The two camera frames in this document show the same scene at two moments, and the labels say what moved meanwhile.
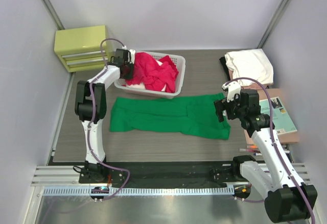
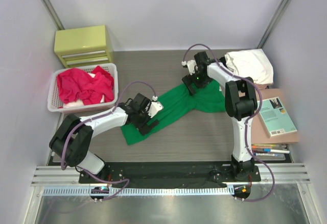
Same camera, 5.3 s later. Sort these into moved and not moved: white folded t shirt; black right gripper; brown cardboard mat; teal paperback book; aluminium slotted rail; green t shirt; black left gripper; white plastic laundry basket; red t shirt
Moved: green t shirt; black right gripper; white plastic laundry basket; red t shirt; black left gripper
Not moved: brown cardboard mat; aluminium slotted rail; teal paperback book; white folded t shirt
